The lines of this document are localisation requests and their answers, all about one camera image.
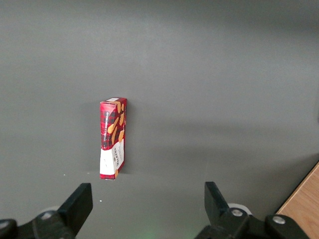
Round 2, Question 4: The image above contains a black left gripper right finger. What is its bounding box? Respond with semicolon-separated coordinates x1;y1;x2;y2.
196;182;310;239

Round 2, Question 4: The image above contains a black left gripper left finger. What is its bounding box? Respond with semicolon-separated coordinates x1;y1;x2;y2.
0;183;94;239

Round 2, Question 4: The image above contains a red tartan shortbread box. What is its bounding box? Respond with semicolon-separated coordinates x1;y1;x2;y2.
99;97;128;180

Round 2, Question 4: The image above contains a wooden two-drawer cabinet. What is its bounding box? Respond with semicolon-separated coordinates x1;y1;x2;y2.
275;161;319;239

